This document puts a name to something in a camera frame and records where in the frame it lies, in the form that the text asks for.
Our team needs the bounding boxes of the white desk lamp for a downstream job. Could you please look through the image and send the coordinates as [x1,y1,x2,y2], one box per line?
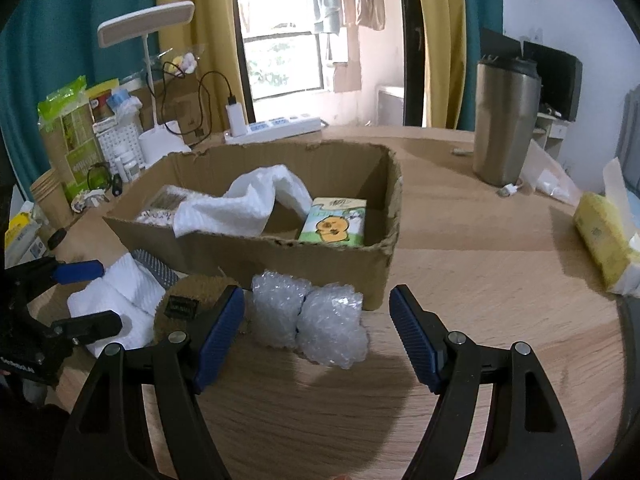
[96,0,195,168]

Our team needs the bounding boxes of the white charger with black cable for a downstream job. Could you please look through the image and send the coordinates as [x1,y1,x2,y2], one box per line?
[146,58,250,139]

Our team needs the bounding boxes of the yellow curtain right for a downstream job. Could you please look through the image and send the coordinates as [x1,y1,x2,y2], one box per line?
[420,0,466,129]

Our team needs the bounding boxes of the white power strip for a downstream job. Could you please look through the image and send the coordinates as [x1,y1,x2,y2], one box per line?
[224,115,323,144]

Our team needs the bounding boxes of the green snack bag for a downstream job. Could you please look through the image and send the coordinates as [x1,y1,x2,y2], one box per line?
[37,75,104,202]

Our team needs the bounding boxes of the white pill bottle small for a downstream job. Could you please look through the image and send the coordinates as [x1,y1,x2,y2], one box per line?
[120,151,140,182]

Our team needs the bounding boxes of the white perforated basket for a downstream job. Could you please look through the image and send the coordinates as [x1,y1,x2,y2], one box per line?
[94,118,145,170]

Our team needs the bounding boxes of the steel travel tumbler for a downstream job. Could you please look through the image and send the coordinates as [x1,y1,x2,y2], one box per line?
[472,55,541,188]

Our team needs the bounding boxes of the grey dotted socks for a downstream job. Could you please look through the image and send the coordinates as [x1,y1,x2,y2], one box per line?
[131,249,180,290]

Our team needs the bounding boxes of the black monitor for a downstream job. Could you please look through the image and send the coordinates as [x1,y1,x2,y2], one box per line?
[523,41,582,122]

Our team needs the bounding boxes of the clear plastic bag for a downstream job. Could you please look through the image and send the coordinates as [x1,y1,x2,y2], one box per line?
[520,140,582,207]

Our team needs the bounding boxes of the brown cardboard box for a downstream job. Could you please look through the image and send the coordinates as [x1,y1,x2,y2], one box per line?
[104,141,401,310]

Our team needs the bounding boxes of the brown paper cup stack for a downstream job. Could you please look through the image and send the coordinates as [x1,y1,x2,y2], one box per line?
[30,168,73,229]

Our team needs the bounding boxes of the yellow tissue pack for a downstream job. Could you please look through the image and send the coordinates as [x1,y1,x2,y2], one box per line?
[574,192,639,298]

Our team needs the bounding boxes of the white cloth in box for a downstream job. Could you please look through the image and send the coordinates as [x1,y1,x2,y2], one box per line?
[172,165,312,237]

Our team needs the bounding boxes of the clear bubble wrap bundle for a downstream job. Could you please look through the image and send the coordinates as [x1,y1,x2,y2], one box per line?
[248,271,369,370]

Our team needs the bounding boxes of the yellow red packet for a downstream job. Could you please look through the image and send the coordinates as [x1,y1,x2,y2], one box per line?
[86,78,119,122]

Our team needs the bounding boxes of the green cartoon tissue pack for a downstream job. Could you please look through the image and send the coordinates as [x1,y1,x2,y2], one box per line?
[298,197,367,247]

